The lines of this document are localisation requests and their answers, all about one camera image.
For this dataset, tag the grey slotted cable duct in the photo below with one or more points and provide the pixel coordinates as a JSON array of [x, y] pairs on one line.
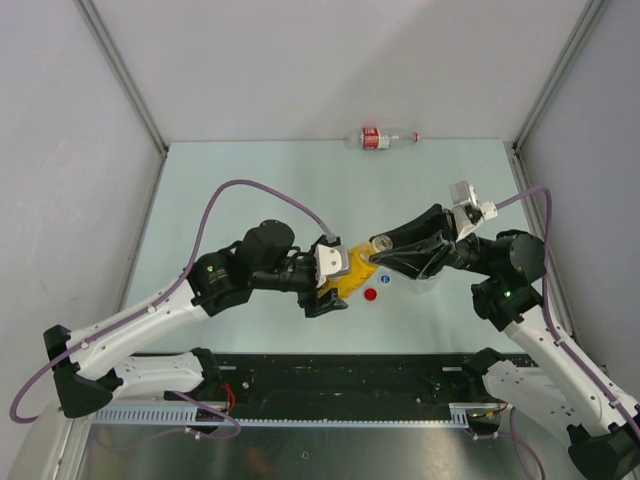
[[192, 416]]

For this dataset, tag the clear red-label water bottle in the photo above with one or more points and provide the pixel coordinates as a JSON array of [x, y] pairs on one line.
[[378, 139]]

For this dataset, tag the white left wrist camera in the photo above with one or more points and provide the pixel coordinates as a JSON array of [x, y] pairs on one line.
[[331, 262]]

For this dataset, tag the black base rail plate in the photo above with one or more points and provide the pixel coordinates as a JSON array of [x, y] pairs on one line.
[[355, 386]]

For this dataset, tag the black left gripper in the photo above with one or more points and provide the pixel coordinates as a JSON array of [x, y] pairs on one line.
[[314, 305]]

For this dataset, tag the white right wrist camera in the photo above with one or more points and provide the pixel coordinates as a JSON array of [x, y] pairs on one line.
[[467, 211]]

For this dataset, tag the blue-label clear drink bottle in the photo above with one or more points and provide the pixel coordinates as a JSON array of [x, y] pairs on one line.
[[424, 285]]

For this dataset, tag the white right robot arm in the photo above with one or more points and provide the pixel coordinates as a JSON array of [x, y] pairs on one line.
[[571, 398]]

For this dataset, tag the red bottle cap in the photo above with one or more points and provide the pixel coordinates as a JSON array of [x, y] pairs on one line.
[[370, 294]]

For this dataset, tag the yellow juice bottle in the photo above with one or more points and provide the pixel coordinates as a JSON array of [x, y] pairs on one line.
[[361, 267]]

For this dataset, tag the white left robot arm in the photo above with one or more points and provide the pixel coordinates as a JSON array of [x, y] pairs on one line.
[[98, 364]]

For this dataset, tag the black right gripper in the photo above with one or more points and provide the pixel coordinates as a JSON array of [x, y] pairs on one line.
[[427, 255]]

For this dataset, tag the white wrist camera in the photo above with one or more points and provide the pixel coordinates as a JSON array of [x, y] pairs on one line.
[[331, 262], [467, 211]]

